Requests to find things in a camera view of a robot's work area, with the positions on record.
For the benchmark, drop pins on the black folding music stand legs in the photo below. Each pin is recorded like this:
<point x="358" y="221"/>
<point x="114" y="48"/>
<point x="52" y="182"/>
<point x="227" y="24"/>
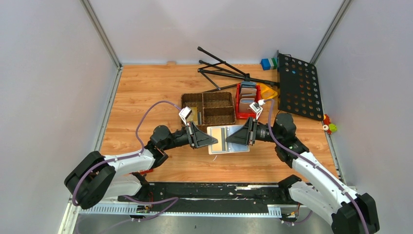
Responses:
<point x="224" y="69"/>

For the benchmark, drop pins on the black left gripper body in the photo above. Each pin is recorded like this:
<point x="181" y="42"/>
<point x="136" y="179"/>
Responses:
<point x="191" y="130"/>

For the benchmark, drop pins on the red white toy block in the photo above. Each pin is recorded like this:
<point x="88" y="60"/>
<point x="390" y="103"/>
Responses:
<point x="142" y="172"/>

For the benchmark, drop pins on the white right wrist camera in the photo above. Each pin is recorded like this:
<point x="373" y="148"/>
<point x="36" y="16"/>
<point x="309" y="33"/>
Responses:
<point x="257" y="108"/>

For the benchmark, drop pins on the red plastic bin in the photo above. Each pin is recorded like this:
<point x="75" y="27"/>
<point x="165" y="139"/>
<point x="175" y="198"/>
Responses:
<point x="245" y="115"/>

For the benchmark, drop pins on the blue green toy block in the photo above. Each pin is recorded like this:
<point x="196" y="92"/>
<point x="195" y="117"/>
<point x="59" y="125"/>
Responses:
<point x="269" y="63"/>

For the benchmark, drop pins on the card holders in red bin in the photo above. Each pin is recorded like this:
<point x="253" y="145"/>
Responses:
<point x="247" y="95"/>

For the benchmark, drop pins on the white card holder wallet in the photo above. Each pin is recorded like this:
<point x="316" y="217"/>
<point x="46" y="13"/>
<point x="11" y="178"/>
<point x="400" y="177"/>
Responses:
<point x="230" y="147"/>

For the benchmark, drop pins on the red green small toy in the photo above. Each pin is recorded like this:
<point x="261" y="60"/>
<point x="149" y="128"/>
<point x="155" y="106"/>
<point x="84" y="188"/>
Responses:
<point x="328" y="126"/>

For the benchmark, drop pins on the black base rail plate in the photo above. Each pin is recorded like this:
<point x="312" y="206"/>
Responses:
<point x="214" y="197"/>

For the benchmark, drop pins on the black perforated music stand desk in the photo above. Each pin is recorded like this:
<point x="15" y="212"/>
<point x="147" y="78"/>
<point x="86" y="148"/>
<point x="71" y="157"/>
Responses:
<point x="299" y="89"/>

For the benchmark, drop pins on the yellow transparent tray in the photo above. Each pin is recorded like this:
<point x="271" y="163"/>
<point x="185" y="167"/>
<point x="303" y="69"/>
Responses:
<point x="267" y="92"/>

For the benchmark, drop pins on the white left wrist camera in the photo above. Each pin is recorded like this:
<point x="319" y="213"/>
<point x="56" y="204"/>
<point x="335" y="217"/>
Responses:
<point x="184" y="114"/>

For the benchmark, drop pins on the brown wicker divided basket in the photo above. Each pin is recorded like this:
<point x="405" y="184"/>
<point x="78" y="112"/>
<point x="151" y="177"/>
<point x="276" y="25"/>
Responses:
<point x="217" y="108"/>

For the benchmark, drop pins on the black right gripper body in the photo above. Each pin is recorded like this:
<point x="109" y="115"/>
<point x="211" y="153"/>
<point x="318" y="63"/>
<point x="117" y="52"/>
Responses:
<point x="249" y="137"/>

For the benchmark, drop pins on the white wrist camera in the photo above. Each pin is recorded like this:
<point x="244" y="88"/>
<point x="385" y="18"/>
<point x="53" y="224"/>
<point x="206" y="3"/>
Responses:
<point x="184" y="114"/>
<point x="257" y="108"/>

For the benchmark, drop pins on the gold credit cards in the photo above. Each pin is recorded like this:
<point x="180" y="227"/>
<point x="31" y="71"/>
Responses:
<point x="195" y="116"/>

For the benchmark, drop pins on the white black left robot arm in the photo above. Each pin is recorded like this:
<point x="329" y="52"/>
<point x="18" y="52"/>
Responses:
<point x="97" y="176"/>

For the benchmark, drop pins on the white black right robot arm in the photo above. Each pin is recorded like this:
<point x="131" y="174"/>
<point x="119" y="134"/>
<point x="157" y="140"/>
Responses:
<point x="344" y="209"/>

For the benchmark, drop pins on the gold card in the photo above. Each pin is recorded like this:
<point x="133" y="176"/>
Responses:
<point x="219" y="133"/>

